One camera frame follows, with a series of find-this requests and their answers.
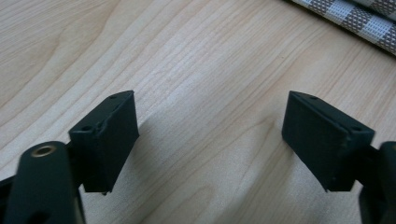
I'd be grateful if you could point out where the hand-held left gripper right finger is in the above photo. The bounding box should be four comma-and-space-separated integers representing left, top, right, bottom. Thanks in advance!
281, 90, 375, 193

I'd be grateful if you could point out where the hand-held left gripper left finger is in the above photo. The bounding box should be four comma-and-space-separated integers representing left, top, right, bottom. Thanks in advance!
68, 90, 140, 195

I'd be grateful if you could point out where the grey white striped placemat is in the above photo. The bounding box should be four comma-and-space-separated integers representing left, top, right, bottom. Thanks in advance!
290, 0, 396, 57

